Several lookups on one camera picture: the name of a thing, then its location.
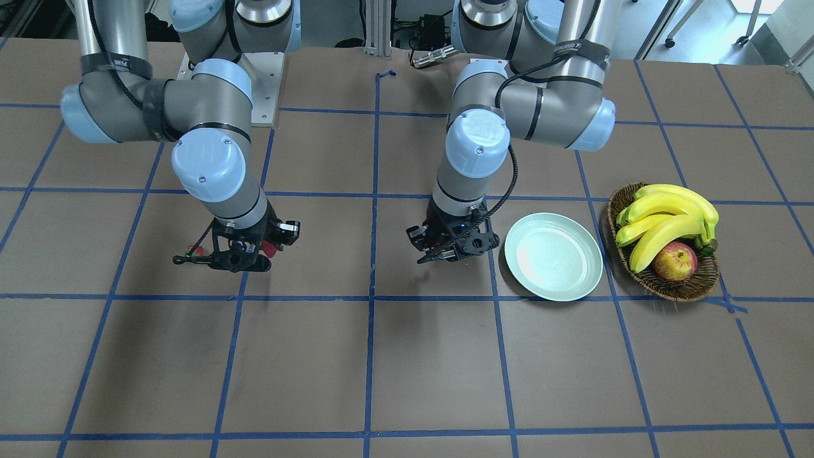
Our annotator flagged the red strawberry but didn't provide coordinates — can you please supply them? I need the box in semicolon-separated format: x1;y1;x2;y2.
261;240;277;258

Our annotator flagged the brown wicker basket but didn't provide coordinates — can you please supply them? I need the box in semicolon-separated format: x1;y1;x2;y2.
600;182;720;302

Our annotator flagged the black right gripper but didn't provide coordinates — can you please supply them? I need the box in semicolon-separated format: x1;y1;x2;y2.
207;212;301;273

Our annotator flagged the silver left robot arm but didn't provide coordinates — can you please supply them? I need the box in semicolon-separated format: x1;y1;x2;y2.
406;1;622;263

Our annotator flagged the aluminium frame post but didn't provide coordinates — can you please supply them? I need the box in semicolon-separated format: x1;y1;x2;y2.
361;0;394;60

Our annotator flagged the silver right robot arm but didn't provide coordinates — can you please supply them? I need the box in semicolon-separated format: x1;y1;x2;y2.
60;1;301;272

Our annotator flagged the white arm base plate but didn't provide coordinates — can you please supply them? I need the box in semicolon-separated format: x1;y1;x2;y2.
177;52;286;127

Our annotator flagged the light green round plate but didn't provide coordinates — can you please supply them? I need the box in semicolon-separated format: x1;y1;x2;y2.
504;212;603;302

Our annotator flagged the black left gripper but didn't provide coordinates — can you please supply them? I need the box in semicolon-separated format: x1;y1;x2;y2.
407;200;500;264

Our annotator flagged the yellow banana bunch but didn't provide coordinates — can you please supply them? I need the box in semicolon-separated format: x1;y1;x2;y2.
609;183;720;274

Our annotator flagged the red yellow apple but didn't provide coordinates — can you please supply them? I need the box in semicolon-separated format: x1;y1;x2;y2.
651;242;698;282

